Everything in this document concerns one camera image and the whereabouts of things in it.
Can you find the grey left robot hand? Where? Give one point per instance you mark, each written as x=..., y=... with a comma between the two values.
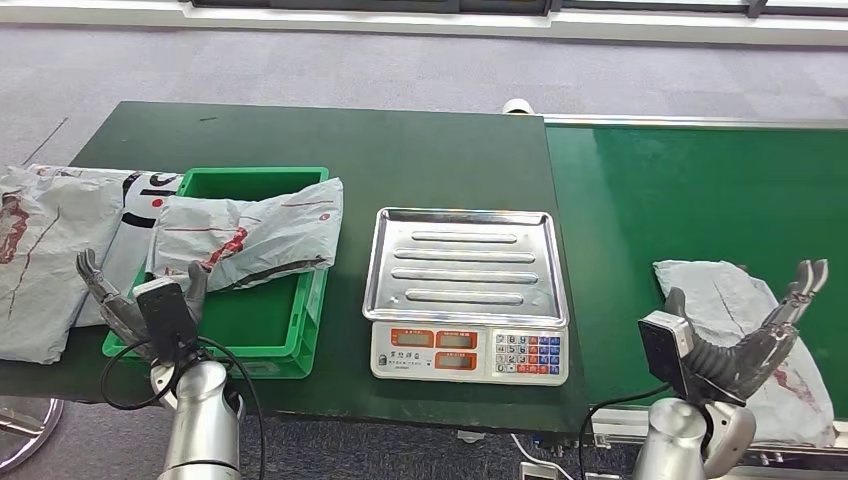
x=109, y=305

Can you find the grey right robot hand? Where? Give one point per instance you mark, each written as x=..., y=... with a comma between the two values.
x=768, y=358

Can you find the grey parcel red line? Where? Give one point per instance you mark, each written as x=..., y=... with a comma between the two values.
x=722, y=298

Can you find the small grey parcel red print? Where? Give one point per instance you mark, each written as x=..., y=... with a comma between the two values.
x=265, y=232

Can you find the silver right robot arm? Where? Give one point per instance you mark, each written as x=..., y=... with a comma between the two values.
x=676, y=437

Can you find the white parcel black letters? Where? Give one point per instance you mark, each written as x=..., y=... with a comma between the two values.
x=129, y=258

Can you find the grey parcel dark red print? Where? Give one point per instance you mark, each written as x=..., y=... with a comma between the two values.
x=46, y=278

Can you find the green conveyor belt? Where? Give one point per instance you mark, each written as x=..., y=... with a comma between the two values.
x=662, y=199

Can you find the white conveyor roller end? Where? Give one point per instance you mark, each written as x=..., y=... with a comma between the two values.
x=519, y=106

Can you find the chrome chair base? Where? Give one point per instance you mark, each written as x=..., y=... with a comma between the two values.
x=58, y=424

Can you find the green plastic crate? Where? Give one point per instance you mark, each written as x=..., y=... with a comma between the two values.
x=258, y=324

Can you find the white scale with steel tray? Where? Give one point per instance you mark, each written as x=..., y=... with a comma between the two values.
x=464, y=265

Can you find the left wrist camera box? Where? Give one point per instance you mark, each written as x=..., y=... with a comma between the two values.
x=166, y=318

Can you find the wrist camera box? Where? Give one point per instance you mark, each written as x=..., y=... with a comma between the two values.
x=166, y=318
x=662, y=351

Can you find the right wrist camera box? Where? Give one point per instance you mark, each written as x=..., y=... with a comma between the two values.
x=662, y=351

